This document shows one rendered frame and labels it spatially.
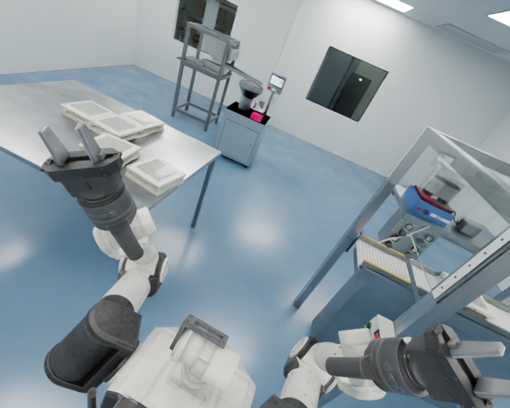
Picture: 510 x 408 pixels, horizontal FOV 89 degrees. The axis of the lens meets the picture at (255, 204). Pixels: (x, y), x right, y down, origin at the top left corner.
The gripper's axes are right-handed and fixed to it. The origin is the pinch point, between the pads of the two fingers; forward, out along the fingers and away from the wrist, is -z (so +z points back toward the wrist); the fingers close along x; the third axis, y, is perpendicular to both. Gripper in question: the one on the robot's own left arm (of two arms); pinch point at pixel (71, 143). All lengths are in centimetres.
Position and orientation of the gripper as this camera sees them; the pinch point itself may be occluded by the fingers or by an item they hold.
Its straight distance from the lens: 52.7
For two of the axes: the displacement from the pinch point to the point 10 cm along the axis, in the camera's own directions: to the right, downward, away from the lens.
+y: 1.4, 7.2, -6.8
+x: 9.9, -1.2, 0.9
